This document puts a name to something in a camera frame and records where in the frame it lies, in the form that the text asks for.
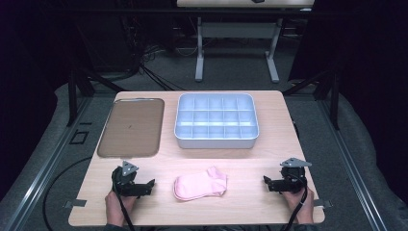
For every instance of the brown tray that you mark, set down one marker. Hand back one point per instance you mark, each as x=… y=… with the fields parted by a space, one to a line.
x=131 y=127

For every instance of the black metal stand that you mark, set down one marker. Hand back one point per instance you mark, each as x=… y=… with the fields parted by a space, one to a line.
x=334 y=99
x=73 y=96

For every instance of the white compartment box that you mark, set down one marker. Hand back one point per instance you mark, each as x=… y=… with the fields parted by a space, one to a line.
x=216 y=120

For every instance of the person's left hand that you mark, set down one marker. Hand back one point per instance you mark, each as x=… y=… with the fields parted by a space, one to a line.
x=116 y=208

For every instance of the aluminium floor rail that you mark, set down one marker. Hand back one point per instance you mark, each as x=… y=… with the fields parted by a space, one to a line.
x=352 y=166
x=48 y=166

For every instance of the pink sock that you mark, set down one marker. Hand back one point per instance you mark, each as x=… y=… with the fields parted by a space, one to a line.
x=200 y=184

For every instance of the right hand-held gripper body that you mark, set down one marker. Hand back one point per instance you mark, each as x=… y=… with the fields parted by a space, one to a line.
x=292 y=179

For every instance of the white table frame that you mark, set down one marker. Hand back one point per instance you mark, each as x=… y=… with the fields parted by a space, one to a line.
x=237 y=30

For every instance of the grey table bracket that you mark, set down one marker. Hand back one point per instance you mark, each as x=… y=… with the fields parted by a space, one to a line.
x=75 y=203
x=323 y=203

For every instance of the person's right hand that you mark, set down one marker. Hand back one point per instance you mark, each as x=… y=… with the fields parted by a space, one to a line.
x=300 y=205

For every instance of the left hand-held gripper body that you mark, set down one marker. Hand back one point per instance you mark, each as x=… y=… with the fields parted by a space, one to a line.
x=126 y=186

